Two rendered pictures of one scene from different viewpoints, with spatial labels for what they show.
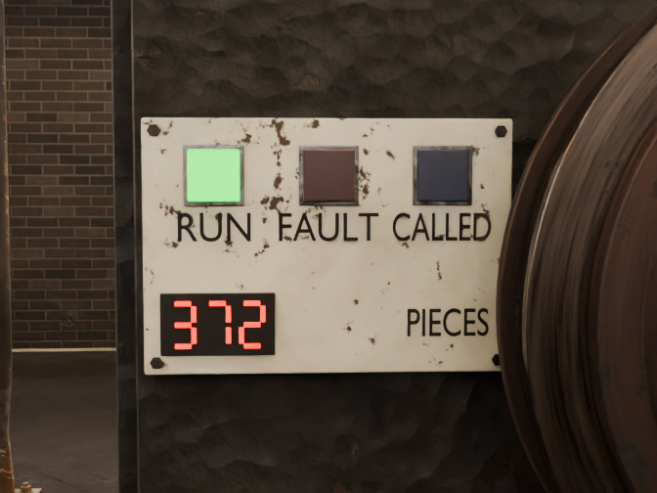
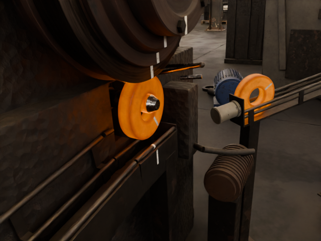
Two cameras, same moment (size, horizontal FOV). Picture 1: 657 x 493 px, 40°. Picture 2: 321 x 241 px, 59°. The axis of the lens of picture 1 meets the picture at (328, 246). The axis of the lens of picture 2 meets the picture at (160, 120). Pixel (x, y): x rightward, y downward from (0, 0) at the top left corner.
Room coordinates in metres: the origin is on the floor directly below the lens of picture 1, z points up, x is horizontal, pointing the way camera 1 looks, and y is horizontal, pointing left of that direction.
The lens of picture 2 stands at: (0.17, 0.16, 1.05)
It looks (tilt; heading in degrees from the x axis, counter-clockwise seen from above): 23 degrees down; 303
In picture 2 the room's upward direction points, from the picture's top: 3 degrees counter-clockwise
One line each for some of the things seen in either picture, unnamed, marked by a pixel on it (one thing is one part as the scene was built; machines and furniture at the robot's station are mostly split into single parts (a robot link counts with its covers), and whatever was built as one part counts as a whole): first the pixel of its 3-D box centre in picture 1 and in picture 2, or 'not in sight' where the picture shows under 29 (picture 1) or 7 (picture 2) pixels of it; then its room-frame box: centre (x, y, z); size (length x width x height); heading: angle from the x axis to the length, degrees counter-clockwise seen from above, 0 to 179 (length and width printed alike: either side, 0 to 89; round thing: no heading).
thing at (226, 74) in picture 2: not in sight; (228, 87); (1.08, -2.57, 0.17); 0.57 x 0.31 x 0.34; 113
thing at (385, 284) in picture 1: (328, 246); not in sight; (0.64, 0.00, 1.15); 0.26 x 0.02 x 0.18; 93
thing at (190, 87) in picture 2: not in sight; (178, 120); (0.58, -0.58, 0.68); 0.11 x 0.08 x 0.24; 3
